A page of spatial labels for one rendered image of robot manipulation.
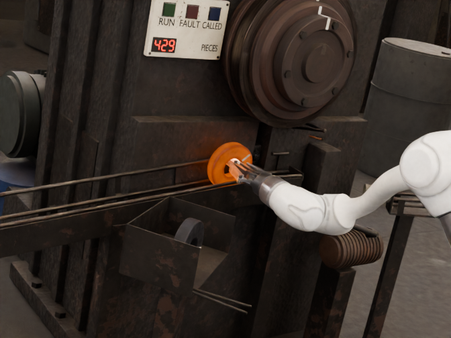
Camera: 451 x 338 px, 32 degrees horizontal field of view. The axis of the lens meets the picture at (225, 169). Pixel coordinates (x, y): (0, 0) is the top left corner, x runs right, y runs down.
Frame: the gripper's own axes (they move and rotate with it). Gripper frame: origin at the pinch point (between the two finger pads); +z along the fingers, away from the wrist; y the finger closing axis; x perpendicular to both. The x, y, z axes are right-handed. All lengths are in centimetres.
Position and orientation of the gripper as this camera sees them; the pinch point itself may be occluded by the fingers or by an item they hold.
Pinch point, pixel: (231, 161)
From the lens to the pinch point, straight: 244.5
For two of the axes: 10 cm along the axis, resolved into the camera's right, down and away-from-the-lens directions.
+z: -5.5, -4.0, 7.3
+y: 8.1, -0.4, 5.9
